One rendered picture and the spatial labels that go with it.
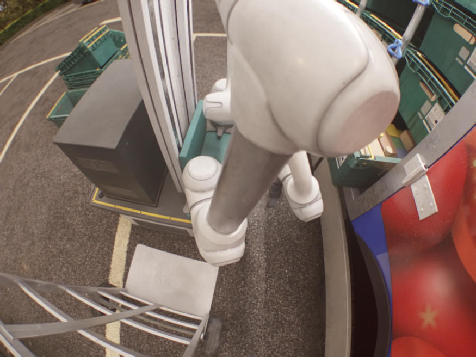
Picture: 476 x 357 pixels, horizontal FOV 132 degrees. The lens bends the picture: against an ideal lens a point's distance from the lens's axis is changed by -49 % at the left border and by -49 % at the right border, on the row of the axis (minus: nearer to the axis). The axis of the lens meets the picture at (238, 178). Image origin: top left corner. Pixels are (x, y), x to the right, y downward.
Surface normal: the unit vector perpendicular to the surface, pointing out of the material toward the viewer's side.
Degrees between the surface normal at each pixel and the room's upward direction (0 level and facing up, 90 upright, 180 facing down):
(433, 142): 90
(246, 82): 87
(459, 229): 90
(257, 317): 0
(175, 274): 0
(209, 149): 0
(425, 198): 90
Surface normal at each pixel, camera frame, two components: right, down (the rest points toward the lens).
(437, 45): -1.00, -0.05
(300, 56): -0.65, 0.21
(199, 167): 0.04, -0.56
